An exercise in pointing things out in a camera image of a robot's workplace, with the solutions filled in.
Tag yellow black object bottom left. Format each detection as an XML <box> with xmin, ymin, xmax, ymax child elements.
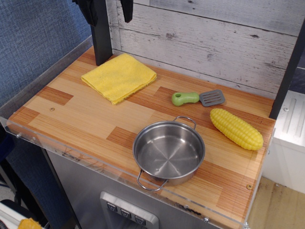
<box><xmin>0</xmin><ymin>218</ymin><xmax>46</xmax><ymax>229</ymax></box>

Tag yellow cloth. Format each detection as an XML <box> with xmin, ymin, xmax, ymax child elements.
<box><xmin>81</xmin><ymin>53</ymin><xmax>157</xmax><ymax>104</ymax></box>

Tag silver button control panel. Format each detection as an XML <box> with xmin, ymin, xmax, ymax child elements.
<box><xmin>100</xmin><ymin>191</ymin><xmax>159</xmax><ymax>229</ymax></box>

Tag green grey toy spatula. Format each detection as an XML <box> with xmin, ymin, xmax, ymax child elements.
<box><xmin>172</xmin><ymin>89</ymin><xmax>225</xmax><ymax>107</ymax></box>

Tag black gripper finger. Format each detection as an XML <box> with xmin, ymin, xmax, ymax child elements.
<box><xmin>72</xmin><ymin>0</ymin><xmax>98</xmax><ymax>26</ymax></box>
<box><xmin>120</xmin><ymin>0</ymin><xmax>133</xmax><ymax>23</ymax></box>

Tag yellow plastic toy corn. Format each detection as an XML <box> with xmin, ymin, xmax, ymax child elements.
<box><xmin>210</xmin><ymin>108</ymin><xmax>264</xmax><ymax>150</ymax></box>

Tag stainless steel pot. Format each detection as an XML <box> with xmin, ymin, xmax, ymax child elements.
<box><xmin>132</xmin><ymin>117</ymin><xmax>205</xmax><ymax>192</ymax></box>

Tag clear acrylic table guard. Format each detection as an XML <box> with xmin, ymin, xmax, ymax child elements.
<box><xmin>0</xmin><ymin>39</ymin><xmax>275</xmax><ymax>229</ymax></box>

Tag white metal side unit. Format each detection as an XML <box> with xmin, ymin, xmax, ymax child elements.
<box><xmin>262</xmin><ymin>91</ymin><xmax>305</xmax><ymax>193</ymax></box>

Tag black right frame post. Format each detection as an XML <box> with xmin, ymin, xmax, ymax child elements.
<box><xmin>269</xmin><ymin>0</ymin><xmax>305</xmax><ymax>119</ymax></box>

